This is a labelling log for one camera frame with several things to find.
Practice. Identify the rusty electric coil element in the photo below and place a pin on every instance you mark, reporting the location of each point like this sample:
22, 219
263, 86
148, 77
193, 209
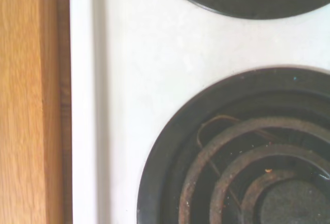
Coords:
203, 157

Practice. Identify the front coil burner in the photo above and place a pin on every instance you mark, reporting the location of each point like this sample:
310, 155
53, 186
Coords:
165, 157

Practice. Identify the white electric stove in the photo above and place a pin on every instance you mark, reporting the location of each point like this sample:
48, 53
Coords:
144, 53

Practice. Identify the wooden countertop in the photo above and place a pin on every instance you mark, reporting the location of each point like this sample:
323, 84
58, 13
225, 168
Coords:
28, 100

